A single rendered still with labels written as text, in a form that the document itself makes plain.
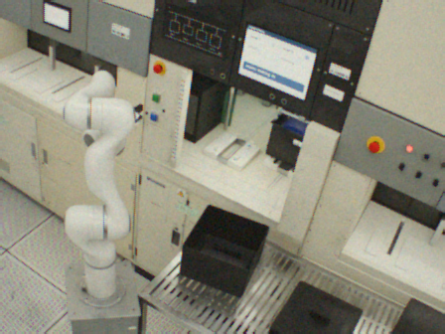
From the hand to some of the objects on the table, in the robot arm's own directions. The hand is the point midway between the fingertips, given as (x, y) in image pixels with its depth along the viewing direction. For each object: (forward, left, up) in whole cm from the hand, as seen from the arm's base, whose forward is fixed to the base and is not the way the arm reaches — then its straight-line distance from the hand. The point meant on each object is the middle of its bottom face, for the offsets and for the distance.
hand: (138, 108), depth 221 cm
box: (+87, -120, -44) cm, 154 cm away
